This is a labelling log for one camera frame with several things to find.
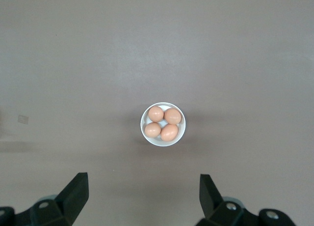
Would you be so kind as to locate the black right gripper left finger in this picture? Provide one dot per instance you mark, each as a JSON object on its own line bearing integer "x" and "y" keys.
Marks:
{"x": 71, "y": 199}

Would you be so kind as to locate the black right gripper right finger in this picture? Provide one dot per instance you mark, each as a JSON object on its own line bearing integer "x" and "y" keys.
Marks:
{"x": 211, "y": 201}

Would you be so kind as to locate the brown egg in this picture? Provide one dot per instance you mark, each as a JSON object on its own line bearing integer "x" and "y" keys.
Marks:
{"x": 156, "y": 113}
{"x": 173, "y": 116}
{"x": 169, "y": 132}
{"x": 152, "y": 129}

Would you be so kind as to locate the white round bowl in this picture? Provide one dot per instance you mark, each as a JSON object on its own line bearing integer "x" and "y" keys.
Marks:
{"x": 162, "y": 143}

